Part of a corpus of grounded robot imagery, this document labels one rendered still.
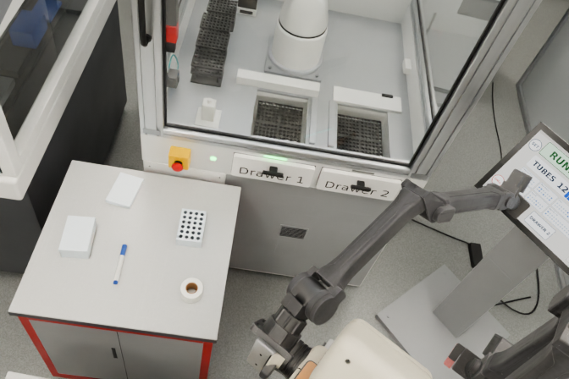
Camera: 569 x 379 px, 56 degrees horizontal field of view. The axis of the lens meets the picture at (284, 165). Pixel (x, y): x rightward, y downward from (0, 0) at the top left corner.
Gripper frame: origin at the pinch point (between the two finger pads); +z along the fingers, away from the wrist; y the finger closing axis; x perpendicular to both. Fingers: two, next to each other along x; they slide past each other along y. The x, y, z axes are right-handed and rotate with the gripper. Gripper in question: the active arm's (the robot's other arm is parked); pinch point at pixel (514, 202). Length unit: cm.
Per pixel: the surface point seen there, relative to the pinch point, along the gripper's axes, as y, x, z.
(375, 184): 34.5, 27.9, -16.0
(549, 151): 4.9, -19.9, 0.7
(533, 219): -8.2, -0.3, 0.9
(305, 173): 51, 41, -30
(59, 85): 125, 76, -75
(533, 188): -0.5, -7.6, 0.8
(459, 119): 26.1, -8.2, -28.8
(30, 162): 101, 93, -87
